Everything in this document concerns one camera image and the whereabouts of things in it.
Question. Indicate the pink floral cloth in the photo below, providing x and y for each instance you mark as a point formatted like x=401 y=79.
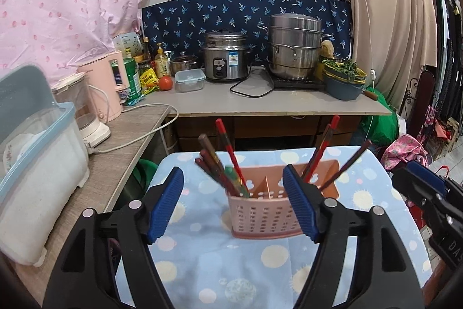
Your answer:
x=405 y=153

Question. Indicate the pink electric kettle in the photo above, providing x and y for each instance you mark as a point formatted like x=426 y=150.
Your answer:
x=105 y=84

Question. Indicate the dark sauce bottle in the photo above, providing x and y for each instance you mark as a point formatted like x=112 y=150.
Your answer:
x=147 y=50

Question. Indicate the yellow dish soap bottle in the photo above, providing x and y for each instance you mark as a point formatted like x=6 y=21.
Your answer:
x=162 y=64

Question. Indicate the light blue dotted tablecloth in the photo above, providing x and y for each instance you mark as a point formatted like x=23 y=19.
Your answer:
x=217 y=258

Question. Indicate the white dish drainer blue lid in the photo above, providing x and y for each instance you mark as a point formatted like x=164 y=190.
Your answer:
x=43 y=193

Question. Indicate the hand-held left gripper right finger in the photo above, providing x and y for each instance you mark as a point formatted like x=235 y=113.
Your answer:
x=302 y=204

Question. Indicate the red tomato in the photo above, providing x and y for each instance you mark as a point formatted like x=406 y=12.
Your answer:
x=166 y=83

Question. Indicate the small steel lidded pot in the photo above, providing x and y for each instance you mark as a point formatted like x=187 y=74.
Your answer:
x=183 y=64

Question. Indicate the hanging dark clothes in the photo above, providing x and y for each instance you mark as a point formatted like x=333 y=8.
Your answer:
x=448 y=41

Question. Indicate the white floral plate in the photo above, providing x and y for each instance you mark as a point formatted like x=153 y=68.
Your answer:
x=18 y=149

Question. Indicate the white green carton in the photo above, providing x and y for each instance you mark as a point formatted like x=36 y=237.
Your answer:
x=128 y=44

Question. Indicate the green tin can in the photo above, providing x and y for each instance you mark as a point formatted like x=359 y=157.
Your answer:
x=132 y=77

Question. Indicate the black induction cooktop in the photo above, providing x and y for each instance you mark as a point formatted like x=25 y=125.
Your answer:
x=296 y=84

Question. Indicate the steel rice cooker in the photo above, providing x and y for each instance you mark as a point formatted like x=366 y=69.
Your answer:
x=224 y=59

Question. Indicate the large steel steamer pot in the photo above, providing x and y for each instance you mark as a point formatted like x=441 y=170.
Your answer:
x=294 y=48

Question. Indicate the dark wooden chair back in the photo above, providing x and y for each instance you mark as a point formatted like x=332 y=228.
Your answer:
x=425 y=91

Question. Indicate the green plastic bag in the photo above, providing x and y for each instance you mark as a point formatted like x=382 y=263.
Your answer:
x=379 y=120

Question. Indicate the green chopstick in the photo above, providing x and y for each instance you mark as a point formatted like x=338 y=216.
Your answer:
x=233 y=177

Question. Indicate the blue plastic basin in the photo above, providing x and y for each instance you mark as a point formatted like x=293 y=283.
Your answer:
x=342 y=90

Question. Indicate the green plastic basin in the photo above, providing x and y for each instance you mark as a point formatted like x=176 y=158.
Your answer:
x=143 y=178

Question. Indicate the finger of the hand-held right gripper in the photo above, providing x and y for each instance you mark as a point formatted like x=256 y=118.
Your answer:
x=423 y=173

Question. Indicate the pink perforated utensil holder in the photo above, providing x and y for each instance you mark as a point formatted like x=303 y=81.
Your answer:
x=267 y=218

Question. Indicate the glass food container blue lid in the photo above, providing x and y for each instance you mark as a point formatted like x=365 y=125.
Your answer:
x=190 y=81

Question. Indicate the beige curtain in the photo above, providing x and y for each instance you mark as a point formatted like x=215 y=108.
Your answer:
x=387 y=23

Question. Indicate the tan loofah scrubber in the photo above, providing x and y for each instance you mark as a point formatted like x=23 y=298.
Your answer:
x=327 y=48

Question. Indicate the green leafy vegetables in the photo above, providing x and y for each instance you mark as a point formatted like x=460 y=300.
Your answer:
x=343 y=68

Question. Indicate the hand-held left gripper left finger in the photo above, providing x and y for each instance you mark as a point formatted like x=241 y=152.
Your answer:
x=164 y=204

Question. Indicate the navy floral cloth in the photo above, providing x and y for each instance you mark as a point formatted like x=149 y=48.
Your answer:
x=181 y=19

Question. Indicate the yellow snack packet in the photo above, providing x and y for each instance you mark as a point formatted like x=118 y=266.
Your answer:
x=149 y=80

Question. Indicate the red patterned chopstick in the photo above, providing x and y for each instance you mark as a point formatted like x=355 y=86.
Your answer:
x=228 y=146

